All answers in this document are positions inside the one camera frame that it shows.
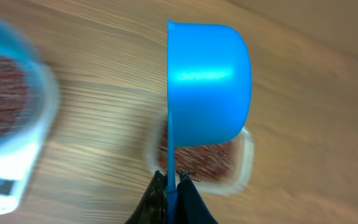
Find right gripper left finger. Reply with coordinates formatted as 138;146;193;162
125;171;167;224

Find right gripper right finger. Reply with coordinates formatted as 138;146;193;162
175;170;218;224

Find blue plastic measuring scoop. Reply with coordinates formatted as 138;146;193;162
166;21;252;223

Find white digital kitchen scale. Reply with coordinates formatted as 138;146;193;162
0;67;60;216

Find teal metal bowl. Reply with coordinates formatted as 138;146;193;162
0;19;45;151

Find red beans in bowl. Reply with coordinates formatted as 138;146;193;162
0;54;30;142

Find red beans in container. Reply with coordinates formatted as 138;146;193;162
174;137;241;183

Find clear plastic container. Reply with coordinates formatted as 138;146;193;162
144;111;254;195

